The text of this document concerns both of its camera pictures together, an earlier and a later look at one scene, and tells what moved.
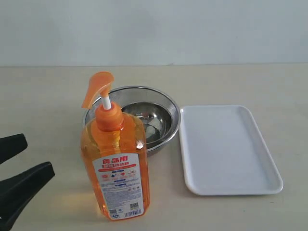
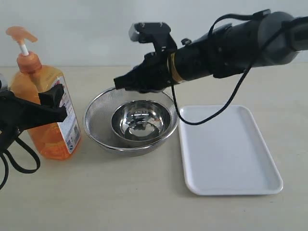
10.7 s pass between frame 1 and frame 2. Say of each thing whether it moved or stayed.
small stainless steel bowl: stayed
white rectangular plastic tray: stayed
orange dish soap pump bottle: moved
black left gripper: moved
